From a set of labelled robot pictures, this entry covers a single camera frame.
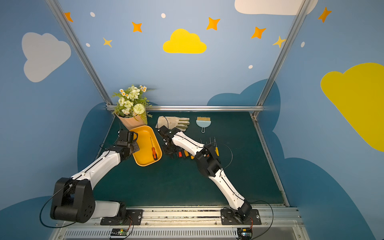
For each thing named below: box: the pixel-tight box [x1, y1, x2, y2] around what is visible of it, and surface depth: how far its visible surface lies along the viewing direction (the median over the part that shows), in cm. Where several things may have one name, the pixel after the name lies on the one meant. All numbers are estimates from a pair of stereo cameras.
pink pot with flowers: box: [111, 85, 156, 130], surface depth 91 cm
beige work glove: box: [155, 116, 190, 132], surface depth 117 cm
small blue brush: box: [196, 116, 212, 134], surface depth 121 cm
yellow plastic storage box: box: [129, 125, 163, 167], surface depth 97 cm
